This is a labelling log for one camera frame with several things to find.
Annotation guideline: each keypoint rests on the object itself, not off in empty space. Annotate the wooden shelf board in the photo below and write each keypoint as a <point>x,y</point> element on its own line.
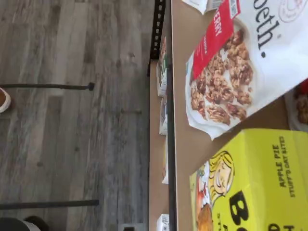
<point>179,96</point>

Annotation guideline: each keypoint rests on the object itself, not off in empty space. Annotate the green Bobo's apple pie box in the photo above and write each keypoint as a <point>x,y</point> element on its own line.
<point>252,180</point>

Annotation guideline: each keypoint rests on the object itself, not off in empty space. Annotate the white round object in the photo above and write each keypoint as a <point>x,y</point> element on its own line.
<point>16,226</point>

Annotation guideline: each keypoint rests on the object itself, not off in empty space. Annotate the black tripod leg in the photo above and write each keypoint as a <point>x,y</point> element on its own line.
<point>48,203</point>
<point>48,86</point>

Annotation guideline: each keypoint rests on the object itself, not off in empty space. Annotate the white patterned boxes group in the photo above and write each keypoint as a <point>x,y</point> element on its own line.
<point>154,144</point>

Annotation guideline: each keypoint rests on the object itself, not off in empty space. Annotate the green granola box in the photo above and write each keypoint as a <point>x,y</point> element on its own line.
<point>162,72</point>

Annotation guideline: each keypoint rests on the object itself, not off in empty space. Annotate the cranberry pecan granola bag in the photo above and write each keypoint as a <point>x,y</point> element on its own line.
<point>300,108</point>
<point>264,60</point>

